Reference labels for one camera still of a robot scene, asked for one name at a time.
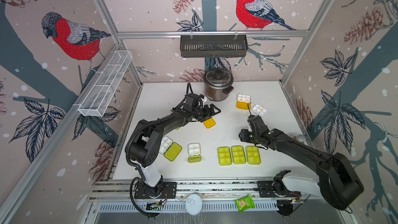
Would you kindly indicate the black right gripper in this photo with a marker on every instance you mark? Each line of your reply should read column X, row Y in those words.
column 243, row 135

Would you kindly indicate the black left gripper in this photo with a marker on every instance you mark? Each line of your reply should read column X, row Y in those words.
column 208, row 115

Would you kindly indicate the clear white pillbox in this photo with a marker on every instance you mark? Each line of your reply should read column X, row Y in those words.
column 259, row 110

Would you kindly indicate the large green pillbox front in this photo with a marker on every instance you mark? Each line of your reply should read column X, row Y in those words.
column 238, row 155

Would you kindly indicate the yellow pillbox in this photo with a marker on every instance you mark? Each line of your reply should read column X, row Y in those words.
column 243, row 102
column 209, row 123

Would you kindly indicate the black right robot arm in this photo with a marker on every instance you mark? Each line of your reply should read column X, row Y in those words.
column 335, row 179

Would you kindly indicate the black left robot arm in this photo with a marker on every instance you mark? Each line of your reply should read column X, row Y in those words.
column 144, row 144

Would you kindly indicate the silver rice cooker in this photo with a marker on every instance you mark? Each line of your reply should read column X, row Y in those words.
column 218, row 84

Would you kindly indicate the small white cup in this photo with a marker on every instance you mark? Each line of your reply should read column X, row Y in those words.
column 300, row 138

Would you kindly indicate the small green pillbox front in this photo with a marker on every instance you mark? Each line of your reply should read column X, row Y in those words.
column 194, row 153

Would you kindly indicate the green snack packet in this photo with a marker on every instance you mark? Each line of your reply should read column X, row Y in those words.
column 245, row 203

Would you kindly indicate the white round lid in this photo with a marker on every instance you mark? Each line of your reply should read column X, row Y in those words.
column 193, row 204

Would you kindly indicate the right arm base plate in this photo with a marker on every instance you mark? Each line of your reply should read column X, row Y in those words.
column 276, row 188

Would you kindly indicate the black hanging wire basket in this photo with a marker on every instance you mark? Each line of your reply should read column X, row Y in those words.
column 213, row 46

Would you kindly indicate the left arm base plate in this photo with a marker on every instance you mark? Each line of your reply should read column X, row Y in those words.
column 162, row 190

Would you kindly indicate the white wire mesh shelf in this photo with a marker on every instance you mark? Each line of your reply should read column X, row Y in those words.
column 100, row 95

